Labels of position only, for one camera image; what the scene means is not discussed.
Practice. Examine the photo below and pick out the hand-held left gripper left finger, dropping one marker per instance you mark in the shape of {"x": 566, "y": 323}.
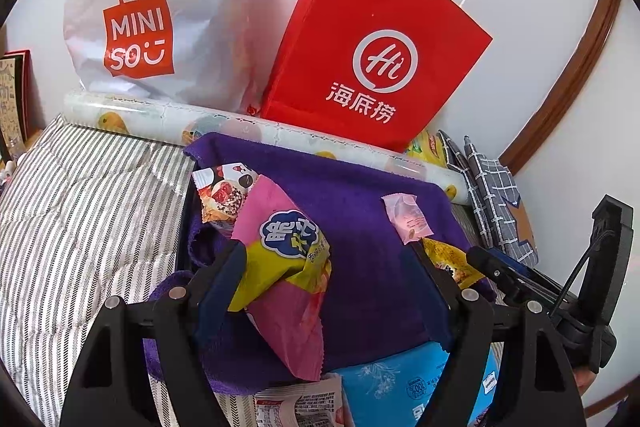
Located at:
{"x": 220, "y": 292}

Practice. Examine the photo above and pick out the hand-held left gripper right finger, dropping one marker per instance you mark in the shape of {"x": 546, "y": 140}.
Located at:
{"x": 435, "y": 302}

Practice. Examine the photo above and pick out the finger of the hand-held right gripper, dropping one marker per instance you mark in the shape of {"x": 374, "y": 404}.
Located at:
{"x": 492, "y": 274}
{"x": 520, "y": 264}

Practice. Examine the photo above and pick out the pink yellow snack packet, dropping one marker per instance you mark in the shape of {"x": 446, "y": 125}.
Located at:
{"x": 285, "y": 307}

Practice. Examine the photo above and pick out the purple towel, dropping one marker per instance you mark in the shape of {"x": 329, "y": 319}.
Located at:
{"x": 360, "y": 257}

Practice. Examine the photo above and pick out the pale pink snack packet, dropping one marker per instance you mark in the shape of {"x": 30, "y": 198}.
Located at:
{"x": 300, "y": 402}

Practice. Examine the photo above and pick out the grey checkered folded cloth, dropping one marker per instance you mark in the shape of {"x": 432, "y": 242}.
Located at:
{"x": 492, "y": 187}

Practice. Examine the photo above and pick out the small pink snack packet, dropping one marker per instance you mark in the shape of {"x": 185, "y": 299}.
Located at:
{"x": 407, "y": 217}

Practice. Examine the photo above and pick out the blue tissue pack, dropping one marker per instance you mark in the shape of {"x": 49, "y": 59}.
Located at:
{"x": 390, "y": 382}

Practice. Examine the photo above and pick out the white pink snack packet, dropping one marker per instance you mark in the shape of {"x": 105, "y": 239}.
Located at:
{"x": 222, "y": 199}

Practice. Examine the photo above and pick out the yellow chips bag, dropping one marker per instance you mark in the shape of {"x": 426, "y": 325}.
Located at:
{"x": 425, "y": 149}

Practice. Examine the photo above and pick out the grey striped mattress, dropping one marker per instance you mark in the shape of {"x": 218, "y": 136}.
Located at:
{"x": 75, "y": 207}

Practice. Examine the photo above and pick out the fruit print paper roll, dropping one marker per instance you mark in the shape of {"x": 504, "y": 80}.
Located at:
{"x": 150, "y": 112}

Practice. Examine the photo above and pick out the framed picture at left edge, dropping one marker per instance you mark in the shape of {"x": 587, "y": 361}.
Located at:
{"x": 12, "y": 107}

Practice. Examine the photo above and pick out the red paper bag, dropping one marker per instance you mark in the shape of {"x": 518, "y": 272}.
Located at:
{"x": 350, "y": 7}

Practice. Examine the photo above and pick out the brown wooden door frame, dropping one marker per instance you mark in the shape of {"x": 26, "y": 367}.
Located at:
{"x": 565, "y": 77}

